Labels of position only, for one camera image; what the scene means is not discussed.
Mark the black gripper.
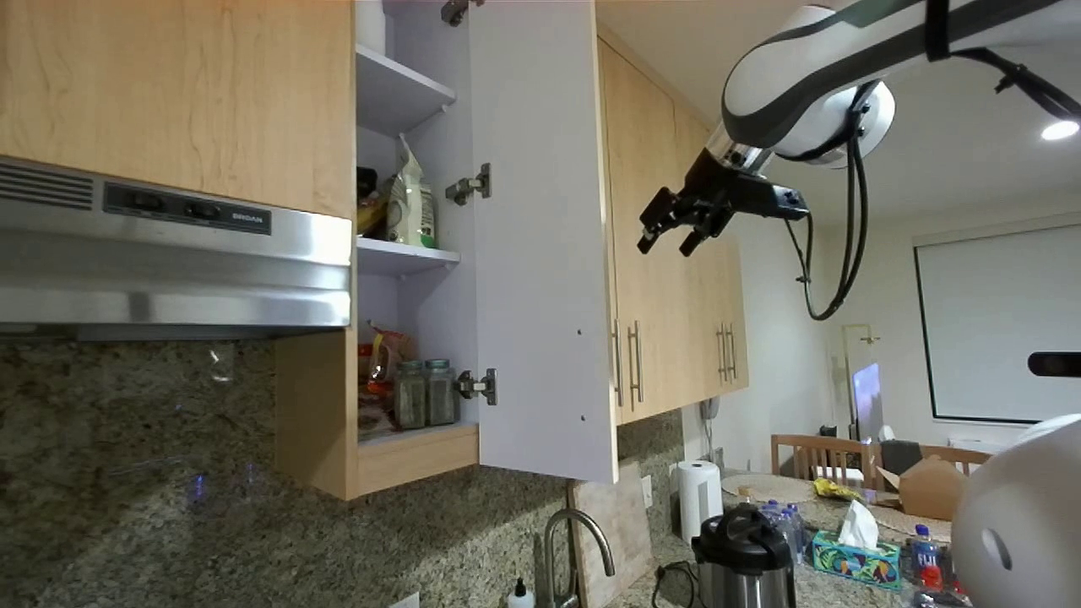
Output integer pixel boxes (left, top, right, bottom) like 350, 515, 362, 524
636, 145, 781, 260

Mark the wood cabinet door white inside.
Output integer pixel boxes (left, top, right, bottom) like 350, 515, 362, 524
467, 0, 621, 487

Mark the light wood cabinet door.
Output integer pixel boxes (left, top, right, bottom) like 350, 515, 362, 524
0, 0, 362, 223
594, 35, 630, 430
682, 238, 732, 404
727, 238, 753, 394
624, 63, 693, 419

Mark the metal cabinet door hinge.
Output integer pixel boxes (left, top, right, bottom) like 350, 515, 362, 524
443, 161, 497, 209
454, 364, 501, 410
438, 0, 487, 29

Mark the white cabinet shelf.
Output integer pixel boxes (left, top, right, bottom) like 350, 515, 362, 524
353, 234, 463, 274
353, 44, 460, 138

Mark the open wood cabinet body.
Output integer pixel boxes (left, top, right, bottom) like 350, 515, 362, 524
266, 0, 487, 502

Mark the wooden dining chair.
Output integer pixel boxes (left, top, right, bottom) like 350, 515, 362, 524
916, 441, 996, 478
767, 432, 883, 488

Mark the clear food bag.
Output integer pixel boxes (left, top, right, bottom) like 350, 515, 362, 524
382, 133, 443, 249

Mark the white paper towel roll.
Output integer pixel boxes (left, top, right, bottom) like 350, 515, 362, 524
672, 455, 727, 548

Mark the glass spice jar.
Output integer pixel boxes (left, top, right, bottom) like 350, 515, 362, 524
392, 358, 431, 432
421, 355, 463, 430

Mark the yellow banana bunch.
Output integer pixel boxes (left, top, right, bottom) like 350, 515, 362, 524
811, 477, 867, 506

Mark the metal gooseneck faucet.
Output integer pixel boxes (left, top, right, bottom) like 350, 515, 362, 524
535, 502, 621, 608

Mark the dark food package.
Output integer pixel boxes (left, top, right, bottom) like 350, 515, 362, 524
353, 164, 389, 238

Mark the clear water bottle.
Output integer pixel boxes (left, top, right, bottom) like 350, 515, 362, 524
898, 519, 947, 590
772, 500, 811, 558

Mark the red food package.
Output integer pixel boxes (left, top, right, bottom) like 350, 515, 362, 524
353, 325, 414, 438

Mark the white projector screen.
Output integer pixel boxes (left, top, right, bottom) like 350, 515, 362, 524
913, 219, 1081, 425

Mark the brown cardboard box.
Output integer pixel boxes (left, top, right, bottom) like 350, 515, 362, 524
874, 453, 972, 524

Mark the teal tissue box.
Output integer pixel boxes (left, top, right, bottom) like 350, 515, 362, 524
806, 497, 904, 590

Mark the round ceiling light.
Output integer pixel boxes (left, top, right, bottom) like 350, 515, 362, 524
1038, 115, 1081, 145

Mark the stainless steel range hood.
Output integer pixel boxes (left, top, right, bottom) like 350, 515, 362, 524
0, 156, 353, 339

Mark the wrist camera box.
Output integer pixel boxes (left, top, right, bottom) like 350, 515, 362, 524
753, 179, 815, 223

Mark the metal cabinet bar handle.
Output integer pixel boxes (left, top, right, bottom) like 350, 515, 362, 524
607, 325, 624, 413
629, 318, 648, 410

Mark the black cooker power cord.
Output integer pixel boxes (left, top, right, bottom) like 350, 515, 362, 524
648, 558, 704, 608

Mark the black stereo camera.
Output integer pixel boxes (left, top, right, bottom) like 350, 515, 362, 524
1023, 346, 1081, 380

